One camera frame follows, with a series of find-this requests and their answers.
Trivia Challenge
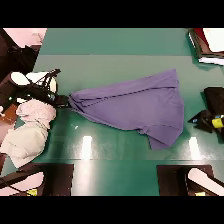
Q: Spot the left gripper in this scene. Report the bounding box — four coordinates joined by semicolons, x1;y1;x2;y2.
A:
53;94;72;110

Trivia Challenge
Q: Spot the pink garment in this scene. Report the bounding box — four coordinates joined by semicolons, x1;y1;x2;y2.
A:
15;98;58;130

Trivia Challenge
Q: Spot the purple shirt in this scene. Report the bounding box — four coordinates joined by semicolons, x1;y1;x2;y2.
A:
68;68;186;151

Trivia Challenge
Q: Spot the red garment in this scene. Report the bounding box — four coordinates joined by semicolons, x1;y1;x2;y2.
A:
193;27;210;45

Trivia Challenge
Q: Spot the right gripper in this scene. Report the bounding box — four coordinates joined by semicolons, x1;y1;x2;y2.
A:
187;109;215;134

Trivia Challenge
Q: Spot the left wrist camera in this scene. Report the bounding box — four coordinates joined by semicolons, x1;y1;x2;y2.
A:
42;68;62;96

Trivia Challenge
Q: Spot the dark green garment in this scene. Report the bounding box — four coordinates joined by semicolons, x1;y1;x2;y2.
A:
187;27;224;62

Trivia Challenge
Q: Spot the cream white garment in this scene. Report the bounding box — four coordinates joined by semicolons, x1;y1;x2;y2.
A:
0;121;50;169

